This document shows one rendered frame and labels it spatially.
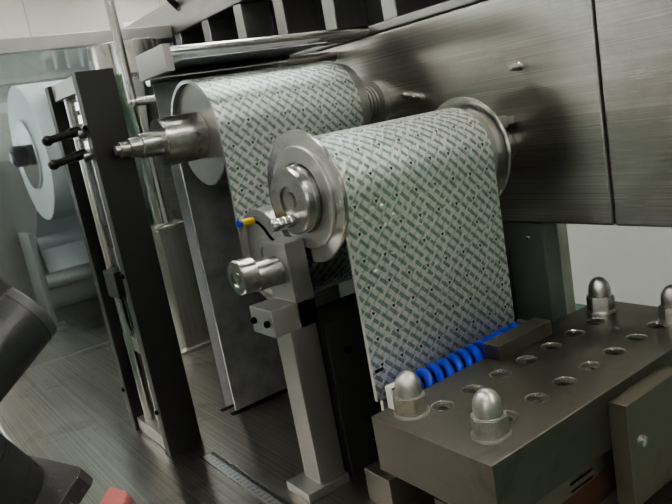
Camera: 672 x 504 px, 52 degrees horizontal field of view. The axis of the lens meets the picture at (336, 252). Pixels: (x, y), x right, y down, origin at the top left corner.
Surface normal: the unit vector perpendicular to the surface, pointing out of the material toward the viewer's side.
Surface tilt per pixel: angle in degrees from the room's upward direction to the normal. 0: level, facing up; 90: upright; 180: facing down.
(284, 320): 90
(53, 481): 30
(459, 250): 90
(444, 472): 90
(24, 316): 75
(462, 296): 90
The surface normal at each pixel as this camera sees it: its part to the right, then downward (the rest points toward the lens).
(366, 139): 0.21, -0.73
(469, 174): 0.58, 0.07
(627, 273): -0.79, 0.26
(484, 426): -0.40, 0.26
